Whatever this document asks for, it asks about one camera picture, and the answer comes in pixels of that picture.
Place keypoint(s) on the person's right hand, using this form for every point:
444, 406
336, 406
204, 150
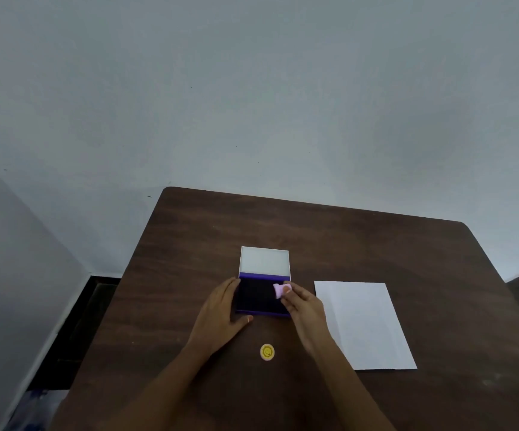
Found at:
306, 311

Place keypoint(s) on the person's left hand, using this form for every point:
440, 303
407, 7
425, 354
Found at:
217, 316

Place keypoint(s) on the person's left thumb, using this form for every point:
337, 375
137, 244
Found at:
243, 321

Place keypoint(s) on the person's right fingers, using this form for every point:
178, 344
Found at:
293, 297

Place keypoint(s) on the pink stamp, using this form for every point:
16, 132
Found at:
281, 290

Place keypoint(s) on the purple ink pad case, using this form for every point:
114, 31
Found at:
263, 282

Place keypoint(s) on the person's right forearm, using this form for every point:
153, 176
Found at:
349, 394

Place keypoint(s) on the person's left forearm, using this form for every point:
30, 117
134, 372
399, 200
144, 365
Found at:
151, 394

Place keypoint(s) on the brown wooden table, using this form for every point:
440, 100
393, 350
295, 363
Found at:
286, 332

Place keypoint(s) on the yellow round stamp cap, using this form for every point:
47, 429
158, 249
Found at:
267, 352

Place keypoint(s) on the white paper sheet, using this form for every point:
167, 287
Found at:
365, 325

